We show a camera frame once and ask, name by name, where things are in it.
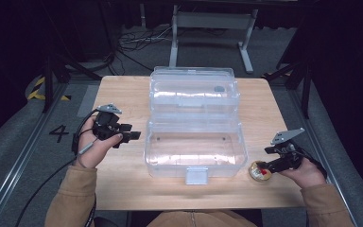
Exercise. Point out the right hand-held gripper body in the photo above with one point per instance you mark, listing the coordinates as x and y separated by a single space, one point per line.
290 156

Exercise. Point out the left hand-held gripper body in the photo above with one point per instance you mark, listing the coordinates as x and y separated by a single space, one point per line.
105 124

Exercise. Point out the round gold lidded tin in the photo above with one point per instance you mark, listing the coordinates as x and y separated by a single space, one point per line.
258 175

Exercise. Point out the clear plastic storage box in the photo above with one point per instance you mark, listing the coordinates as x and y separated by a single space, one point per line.
195 148

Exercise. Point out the person's right hand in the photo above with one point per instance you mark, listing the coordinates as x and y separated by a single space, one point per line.
308 176

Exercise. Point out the person's left hand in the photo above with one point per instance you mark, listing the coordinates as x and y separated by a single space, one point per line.
94 153

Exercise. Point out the black tripod stand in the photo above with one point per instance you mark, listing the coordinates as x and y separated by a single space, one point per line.
48 78
305 82

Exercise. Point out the yellow black hazard tape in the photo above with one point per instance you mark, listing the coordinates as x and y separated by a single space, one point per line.
34 94

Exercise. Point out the person's tan jacket torso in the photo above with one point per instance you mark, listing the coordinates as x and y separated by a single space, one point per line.
190 219

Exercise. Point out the metal floor rail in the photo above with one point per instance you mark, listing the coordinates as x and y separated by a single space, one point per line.
15 164
324 148

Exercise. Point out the grey metal table frame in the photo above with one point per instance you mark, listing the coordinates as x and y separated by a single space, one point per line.
212 21

